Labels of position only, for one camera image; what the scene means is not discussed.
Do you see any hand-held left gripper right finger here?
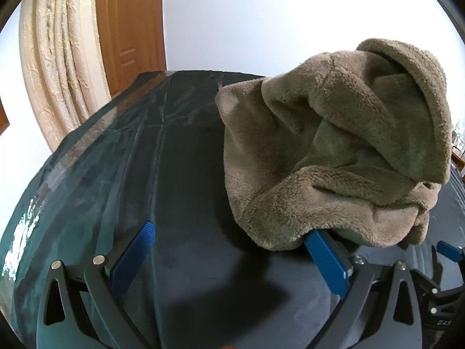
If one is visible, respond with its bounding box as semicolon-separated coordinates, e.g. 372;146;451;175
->
304;230;424;349

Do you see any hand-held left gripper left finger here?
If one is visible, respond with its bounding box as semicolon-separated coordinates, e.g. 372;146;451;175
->
37;221;160;349

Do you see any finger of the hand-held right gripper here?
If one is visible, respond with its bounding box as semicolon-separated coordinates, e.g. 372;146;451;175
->
432;241;465;262
410;269;465;335

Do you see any brown fleece sweater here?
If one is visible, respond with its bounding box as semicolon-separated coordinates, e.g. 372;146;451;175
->
215;37;452;251

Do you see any cluttered wooden desk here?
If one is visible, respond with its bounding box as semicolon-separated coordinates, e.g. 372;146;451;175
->
450;118;465;161

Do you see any beige curtain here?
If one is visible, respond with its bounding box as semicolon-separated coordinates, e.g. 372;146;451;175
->
19;0;110;153

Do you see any wooden door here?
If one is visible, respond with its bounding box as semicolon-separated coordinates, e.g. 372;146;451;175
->
95;0;167;97

